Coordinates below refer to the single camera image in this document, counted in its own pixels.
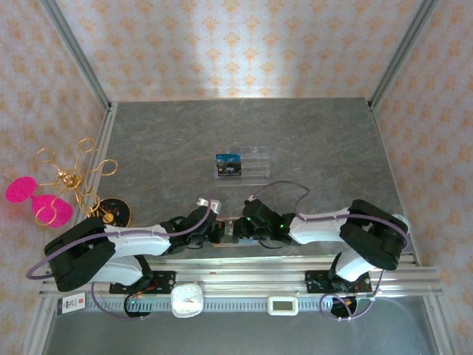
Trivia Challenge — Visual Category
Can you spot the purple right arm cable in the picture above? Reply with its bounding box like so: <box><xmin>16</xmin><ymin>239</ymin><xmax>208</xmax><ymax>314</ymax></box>
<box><xmin>251</xmin><ymin>180</ymin><xmax>411</xmax><ymax>322</ymax></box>

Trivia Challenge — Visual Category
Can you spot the clear acrylic card stand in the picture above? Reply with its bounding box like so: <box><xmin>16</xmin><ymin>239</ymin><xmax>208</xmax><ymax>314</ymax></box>
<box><xmin>214</xmin><ymin>146</ymin><xmax>271</xmax><ymax>187</ymax></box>

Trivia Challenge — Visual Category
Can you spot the white red label card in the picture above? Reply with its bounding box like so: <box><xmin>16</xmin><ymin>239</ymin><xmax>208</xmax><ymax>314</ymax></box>
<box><xmin>57</xmin><ymin>291</ymin><xmax>88</xmax><ymax>315</ymax></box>

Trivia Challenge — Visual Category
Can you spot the aluminium side rail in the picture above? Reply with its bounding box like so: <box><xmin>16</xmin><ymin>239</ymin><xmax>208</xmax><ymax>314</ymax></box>
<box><xmin>68</xmin><ymin>101</ymin><xmax>119</xmax><ymax>223</ymax></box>

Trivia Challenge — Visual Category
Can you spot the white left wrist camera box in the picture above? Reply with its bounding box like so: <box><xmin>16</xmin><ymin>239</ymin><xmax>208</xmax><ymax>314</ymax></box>
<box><xmin>195</xmin><ymin>195</ymin><xmax>222</xmax><ymax>215</ymax></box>

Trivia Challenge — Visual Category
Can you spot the gold wire ornament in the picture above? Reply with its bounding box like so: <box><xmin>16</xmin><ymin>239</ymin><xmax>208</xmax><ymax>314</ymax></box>
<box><xmin>35</xmin><ymin>138</ymin><xmax>119</xmax><ymax>227</ymax></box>

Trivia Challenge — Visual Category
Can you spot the black round base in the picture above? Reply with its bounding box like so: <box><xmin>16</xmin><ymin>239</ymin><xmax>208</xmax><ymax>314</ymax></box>
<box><xmin>88</xmin><ymin>197</ymin><xmax>132</xmax><ymax>227</ymax></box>

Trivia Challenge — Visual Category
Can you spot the large pink fuzzy disc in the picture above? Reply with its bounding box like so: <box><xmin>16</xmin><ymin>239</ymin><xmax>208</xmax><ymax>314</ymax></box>
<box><xmin>31</xmin><ymin>195</ymin><xmax>74</xmax><ymax>229</ymax></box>

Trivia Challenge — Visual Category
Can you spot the black credit card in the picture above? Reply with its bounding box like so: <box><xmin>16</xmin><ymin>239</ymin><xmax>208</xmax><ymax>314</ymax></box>
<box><xmin>216</xmin><ymin>163</ymin><xmax>244</xmax><ymax>178</ymax></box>

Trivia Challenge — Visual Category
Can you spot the small pink fuzzy disc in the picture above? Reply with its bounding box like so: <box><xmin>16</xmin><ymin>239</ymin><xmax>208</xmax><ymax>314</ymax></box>
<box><xmin>5</xmin><ymin>176</ymin><xmax>38</xmax><ymax>204</ymax></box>

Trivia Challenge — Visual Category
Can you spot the grey slotted cable duct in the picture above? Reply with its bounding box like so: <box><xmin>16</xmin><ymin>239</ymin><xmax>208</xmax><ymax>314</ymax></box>
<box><xmin>84</xmin><ymin>297</ymin><xmax>358</xmax><ymax>311</ymax></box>

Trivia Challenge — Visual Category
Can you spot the white digital timer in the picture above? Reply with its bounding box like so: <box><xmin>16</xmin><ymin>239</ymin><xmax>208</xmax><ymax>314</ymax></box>
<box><xmin>267</xmin><ymin>295</ymin><xmax>299</xmax><ymax>317</ymax></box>

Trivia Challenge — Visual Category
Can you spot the aluminium corner post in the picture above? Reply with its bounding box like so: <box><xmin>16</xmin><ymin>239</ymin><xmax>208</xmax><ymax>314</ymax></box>
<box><xmin>367</xmin><ymin>0</ymin><xmax>443</xmax><ymax>112</ymax></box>
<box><xmin>39</xmin><ymin>0</ymin><xmax>114</xmax><ymax>112</ymax></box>

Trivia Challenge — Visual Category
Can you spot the aluminium front rail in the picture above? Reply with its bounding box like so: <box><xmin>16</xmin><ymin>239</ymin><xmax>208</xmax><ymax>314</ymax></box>
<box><xmin>38</xmin><ymin>253</ymin><xmax>443</xmax><ymax>297</ymax></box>

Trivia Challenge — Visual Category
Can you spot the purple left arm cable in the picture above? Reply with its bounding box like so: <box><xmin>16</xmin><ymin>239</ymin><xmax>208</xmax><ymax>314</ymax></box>
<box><xmin>26</xmin><ymin>195</ymin><xmax>212</xmax><ymax>322</ymax></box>

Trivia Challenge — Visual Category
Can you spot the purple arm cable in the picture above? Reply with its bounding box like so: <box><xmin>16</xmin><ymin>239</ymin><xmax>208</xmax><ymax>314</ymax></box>
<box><xmin>251</xmin><ymin>180</ymin><xmax>411</xmax><ymax>322</ymax></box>
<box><xmin>26</xmin><ymin>195</ymin><xmax>212</xmax><ymax>322</ymax></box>

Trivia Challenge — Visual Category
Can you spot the brown leather card holder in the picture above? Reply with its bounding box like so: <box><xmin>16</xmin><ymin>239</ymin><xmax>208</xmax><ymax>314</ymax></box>
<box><xmin>212</xmin><ymin>217</ymin><xmax>262</xmax><ymax>249</ymax></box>

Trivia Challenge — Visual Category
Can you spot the white analog clock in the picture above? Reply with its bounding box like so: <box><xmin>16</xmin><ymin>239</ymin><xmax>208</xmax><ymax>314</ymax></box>
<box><xmin>170</xmin><ymin>281</ymin><xmax>205</xmax><ymax>318</ymax></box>

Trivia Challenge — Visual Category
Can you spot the dark grey credit card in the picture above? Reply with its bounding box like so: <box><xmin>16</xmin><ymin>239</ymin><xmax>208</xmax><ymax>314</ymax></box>
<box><xmin>221</xmin><ymin>220</ymin><xmax>239</xmax><ymax>243</ymax></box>

